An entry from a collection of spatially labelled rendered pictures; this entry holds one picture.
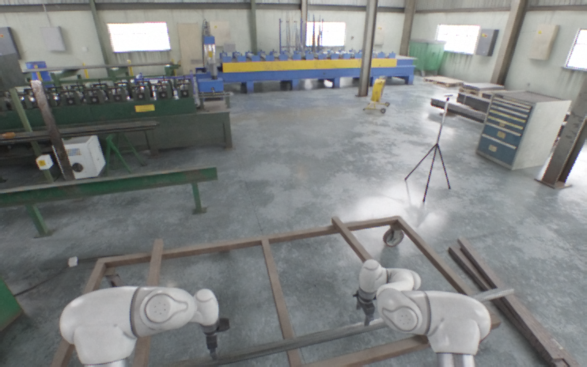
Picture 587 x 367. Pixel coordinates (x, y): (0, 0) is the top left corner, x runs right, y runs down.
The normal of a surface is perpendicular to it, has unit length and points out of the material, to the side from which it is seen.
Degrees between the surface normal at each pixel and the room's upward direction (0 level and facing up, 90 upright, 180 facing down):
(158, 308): 40
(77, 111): 90
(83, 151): 90
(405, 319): 55
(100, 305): 17
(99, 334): 49
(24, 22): 90
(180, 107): 90
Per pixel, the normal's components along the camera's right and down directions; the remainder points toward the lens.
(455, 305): -0.04, -0.67
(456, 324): -0.07, -0.43
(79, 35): 0.29, 0.46
